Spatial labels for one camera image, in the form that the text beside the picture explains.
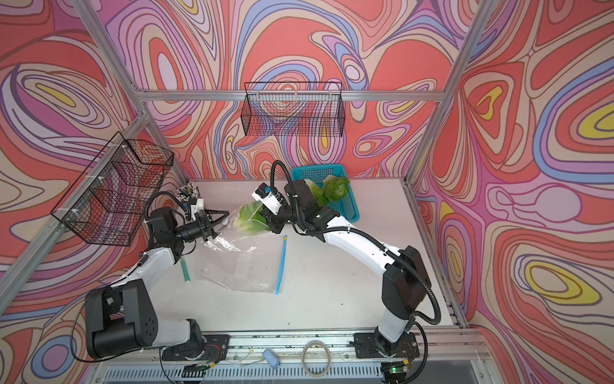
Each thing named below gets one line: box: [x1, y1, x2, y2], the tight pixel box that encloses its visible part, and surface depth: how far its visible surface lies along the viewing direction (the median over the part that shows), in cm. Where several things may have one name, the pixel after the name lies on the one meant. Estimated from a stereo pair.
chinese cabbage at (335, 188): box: [322, 174, 351, 203], surface depth 106 cm
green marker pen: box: [180, 259, 192, 284], surface depth 90 cm
